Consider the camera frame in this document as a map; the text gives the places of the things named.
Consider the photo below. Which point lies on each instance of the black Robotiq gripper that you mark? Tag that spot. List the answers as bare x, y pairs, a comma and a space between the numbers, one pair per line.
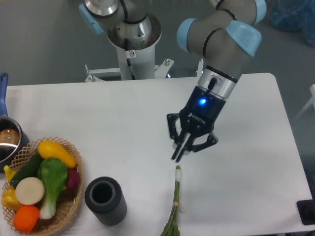
197, 117

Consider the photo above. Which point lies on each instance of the red tulip bouquet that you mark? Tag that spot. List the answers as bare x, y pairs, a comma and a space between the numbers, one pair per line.
171, 228

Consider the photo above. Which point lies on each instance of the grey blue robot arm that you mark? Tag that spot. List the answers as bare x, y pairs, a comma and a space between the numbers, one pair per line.
226, 40

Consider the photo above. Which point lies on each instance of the dark grey ribbed vase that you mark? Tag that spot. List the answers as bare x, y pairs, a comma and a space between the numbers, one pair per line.
105, 199

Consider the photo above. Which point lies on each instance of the purple red radish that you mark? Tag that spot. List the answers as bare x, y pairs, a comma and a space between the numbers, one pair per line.
73, 179

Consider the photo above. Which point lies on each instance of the black device at table edge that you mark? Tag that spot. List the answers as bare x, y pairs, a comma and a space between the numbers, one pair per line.
306, 209

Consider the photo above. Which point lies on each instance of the woven wicker basket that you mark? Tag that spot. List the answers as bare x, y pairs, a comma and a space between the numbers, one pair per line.
68, 201

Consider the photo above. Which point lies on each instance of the green bok choy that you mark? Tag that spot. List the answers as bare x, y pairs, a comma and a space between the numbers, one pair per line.
53, 174

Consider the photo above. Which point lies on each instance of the yellow squash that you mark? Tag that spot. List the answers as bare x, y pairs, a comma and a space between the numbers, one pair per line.
50, 149

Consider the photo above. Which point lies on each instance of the blue plastic bag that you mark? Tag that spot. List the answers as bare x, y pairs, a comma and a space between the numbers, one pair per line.
293, 16

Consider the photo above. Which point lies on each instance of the dark green cucumber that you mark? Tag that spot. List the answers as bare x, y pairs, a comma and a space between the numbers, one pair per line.
28, 170

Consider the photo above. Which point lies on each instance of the cream round bun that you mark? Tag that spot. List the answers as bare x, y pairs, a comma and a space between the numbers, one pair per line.
29, 191

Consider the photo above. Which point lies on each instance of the orange fruit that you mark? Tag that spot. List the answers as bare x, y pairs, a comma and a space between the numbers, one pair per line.
26, 218

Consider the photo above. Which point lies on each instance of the yellow banana tip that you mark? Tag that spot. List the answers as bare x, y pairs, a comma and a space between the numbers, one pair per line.
9, 173

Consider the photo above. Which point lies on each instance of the yellow bell pepper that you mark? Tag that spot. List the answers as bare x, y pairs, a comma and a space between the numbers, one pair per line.
9, 200

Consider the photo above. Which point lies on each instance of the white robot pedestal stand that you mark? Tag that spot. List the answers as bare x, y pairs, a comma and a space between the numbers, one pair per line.
136, 51

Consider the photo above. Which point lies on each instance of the white frame at right edge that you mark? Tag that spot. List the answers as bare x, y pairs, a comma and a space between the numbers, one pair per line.
308, 104

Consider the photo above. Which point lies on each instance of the blue handled saucepan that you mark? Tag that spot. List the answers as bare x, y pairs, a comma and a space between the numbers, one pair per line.
12, 137

